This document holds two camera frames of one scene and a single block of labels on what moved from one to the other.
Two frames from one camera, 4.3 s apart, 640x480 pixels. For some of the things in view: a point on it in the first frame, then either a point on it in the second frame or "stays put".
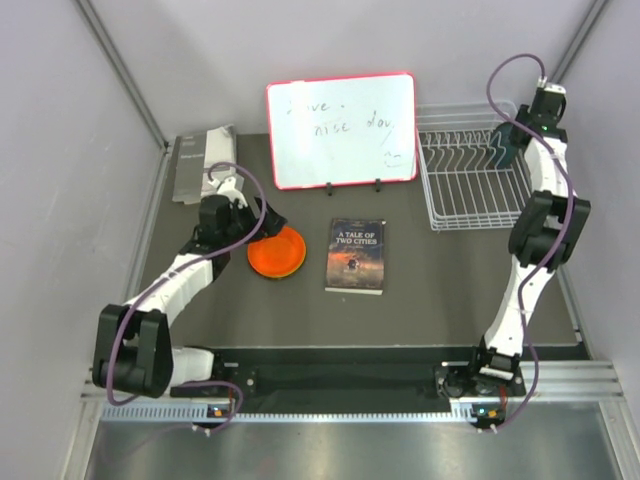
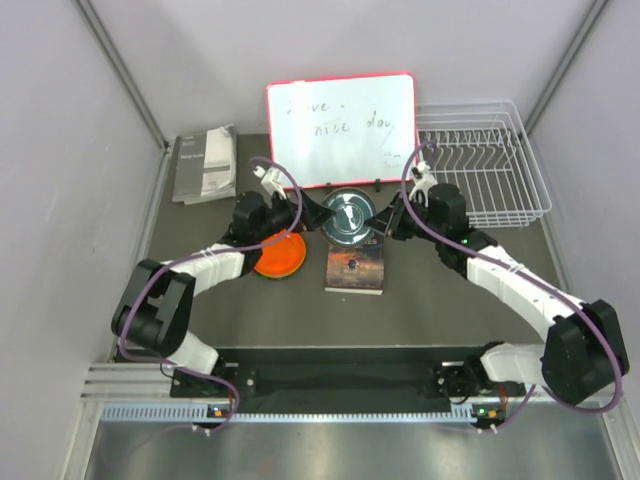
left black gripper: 270,225 → 313,215
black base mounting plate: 344,372 stays put
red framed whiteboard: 343,131 stays put
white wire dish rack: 464,188 stays put
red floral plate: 276,278 stays put
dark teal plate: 505,145 → 346,228
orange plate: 278,256 stays put
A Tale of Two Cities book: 355,258 stays put
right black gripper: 523,114 → 384,220
